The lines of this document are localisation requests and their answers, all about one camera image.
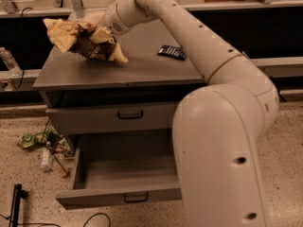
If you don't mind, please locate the black drawer handle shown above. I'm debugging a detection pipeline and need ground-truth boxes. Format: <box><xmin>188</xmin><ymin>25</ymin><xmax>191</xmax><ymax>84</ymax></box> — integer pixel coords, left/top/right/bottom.
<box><xmin>123</xmin><ymin>192</ymin><xmax>149</xmax><ymax>203</ymax></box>
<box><xmin>116</xmin><ymin>111</ymin><xmax>144</xmax><ymax>120</ymax></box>

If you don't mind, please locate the white paper bowl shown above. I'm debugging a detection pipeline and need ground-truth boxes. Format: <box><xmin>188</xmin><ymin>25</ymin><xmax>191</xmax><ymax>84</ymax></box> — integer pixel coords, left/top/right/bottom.
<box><xmin>83</xmin><ymin>11</ymin><xmax>105</xmax><ymax>26</ymax></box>

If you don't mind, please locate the black stand on floor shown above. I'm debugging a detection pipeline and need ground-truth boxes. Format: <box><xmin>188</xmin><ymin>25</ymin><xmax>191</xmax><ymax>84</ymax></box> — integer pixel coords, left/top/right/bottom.
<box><xmin>9</xmin><ymin>183</ymin><xmax>28</xmax><ymax>227</ymax></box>

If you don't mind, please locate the black drawer handle lower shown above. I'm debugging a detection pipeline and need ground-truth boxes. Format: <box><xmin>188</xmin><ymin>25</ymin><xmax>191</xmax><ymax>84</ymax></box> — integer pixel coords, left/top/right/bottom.
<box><xmin>123</xmin><ymin>192</ymin><xmax>149</xmax><ymax>203</ymax></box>

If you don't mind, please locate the clear plastic cup on floor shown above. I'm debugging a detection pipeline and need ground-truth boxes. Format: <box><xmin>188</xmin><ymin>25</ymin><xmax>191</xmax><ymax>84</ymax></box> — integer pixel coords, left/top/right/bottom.
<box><xmin>48</xmin><ymin>153</ymin><xmax>68</xmax><ymax>178</ymax></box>

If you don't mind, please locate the black drawer handle upper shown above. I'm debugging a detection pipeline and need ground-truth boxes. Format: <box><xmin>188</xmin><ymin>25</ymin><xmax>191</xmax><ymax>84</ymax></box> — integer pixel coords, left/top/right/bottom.
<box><xmin>116</xmin><ymin>111</ymin><xmax>144</xmax><ymax>120</ymax></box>

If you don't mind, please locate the grey drawer cabinet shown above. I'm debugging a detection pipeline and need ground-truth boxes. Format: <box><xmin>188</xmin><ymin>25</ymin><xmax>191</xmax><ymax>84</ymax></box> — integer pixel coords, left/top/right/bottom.
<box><xmin>32</xmin><ymin>8</ymin><xmax>209</xmax><ymax>211</ymax></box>

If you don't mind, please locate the green snack bag on floor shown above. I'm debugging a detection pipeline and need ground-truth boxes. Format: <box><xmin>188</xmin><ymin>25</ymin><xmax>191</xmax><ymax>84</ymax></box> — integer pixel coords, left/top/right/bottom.
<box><xmin>17</xmin><ymin>131</ymin><xmax>53</xmax><ymax>149</ymax></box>

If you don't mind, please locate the clear plastic bottle on floor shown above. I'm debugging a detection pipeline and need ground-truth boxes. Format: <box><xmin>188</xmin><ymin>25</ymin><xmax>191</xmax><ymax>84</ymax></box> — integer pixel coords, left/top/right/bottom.
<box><xmin>41</xmin><ymin>148</ymin><xmax>50</xmax><ymax>172</ymax></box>

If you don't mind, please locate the black cable on floor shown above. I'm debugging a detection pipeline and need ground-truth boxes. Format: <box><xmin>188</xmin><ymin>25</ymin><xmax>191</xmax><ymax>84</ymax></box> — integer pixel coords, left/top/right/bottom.
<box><xmin>0</xmin><ymin>213</ymin><xmax>112</xmax><ymax>227</ymax></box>

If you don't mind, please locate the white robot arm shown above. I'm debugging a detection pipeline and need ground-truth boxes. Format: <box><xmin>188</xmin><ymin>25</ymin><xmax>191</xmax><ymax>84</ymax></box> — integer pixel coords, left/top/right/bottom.
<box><xmin>104</xmin><ymin>0</ymin><xmax>279</xmax><ymax>227</ymax></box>

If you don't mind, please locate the brown chip bag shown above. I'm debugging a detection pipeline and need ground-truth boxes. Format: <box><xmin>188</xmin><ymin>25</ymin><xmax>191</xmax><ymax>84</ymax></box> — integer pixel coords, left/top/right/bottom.
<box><xmin>44</xmin><ymin>18</ymin><xmax>128</xmax><ymax>62</ymax></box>

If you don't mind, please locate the open grey lower drawer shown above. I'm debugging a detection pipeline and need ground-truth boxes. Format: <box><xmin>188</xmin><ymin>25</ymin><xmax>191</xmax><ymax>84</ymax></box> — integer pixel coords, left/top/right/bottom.
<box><xmin>56</xmin><ymin>129</ymin><xmax>181</xmax><ymax>210</ymax></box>

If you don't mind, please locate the closed grey upper drawer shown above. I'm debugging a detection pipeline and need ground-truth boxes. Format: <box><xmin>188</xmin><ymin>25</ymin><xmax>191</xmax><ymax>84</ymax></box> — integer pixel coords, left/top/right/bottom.
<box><xmin>46</xmin><ymin>102</ymin><xmax>176</xmax><ymax>134</ymax></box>

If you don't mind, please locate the clear plastic water bottle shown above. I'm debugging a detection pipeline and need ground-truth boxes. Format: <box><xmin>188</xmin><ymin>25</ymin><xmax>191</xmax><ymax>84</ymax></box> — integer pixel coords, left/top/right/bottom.
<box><xmin>0</xmin><ymin>47</ymin><xmax>22</xmax><ymax>77</ymax></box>

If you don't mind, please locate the grey metal rail right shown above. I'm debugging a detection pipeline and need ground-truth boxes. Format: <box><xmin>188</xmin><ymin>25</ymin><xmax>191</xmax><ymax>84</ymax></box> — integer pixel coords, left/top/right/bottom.
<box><xmin>251</xmin><ymin>57</ymin><xmax>303</xmax><ymax>78</ymax></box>

